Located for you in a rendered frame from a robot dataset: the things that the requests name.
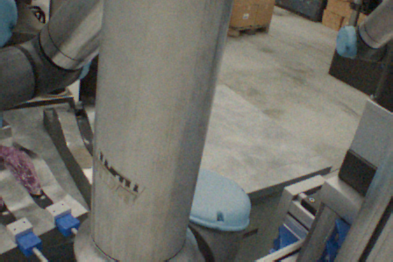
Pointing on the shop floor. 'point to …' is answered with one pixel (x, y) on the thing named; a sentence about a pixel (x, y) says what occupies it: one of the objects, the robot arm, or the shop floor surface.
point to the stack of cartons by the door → (339, 6)
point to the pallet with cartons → (252, 5)
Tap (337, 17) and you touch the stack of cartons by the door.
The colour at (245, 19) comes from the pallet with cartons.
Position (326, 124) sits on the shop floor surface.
